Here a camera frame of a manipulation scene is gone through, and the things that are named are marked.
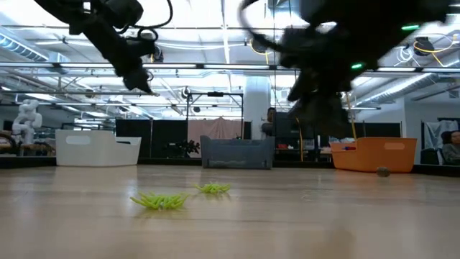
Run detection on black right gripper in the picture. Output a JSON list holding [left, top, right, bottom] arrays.
[[276, 24, 374, 137]]

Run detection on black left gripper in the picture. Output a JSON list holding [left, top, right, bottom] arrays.
[[113, 42, 154, 93]]

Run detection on green plastic spider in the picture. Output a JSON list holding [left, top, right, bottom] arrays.
[[193, 181, 234, 196], [129, 191, 190, 211]]

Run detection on person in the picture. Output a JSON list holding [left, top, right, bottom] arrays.
[[441, 129, 460, 165], [261, 106, 278, 137]]

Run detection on black partition panel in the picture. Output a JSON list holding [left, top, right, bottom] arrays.
[[114, 118, 189, 159], [328, 121, 403, 140]]

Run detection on orange plastic bin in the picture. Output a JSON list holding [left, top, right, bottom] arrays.
[[329, 137, 418, 174]]

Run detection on overhead LED light bar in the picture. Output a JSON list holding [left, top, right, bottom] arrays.
[[0, 60, 460, 75]]

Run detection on white plastic bin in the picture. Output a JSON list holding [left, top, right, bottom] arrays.
[[55, 129, 142, 168]]

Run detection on pink curtain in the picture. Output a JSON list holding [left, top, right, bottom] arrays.
[[187, 117, 245, 141]]

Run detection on grey plastic bin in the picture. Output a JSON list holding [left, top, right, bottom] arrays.
[[200, 135, 276, 170]]

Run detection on grey cloth cover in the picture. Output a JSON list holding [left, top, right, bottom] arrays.
[[423, 120, 459, 150]]

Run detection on white humanoid robot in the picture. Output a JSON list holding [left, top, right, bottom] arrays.
[[11, 99, 43, 145]]

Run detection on yellow hanging cable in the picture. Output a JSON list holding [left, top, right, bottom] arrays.
[[344, 91, 359, 141]]

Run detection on black metal rig frame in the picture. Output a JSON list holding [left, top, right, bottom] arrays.
[[185, 91, 245, 141]]

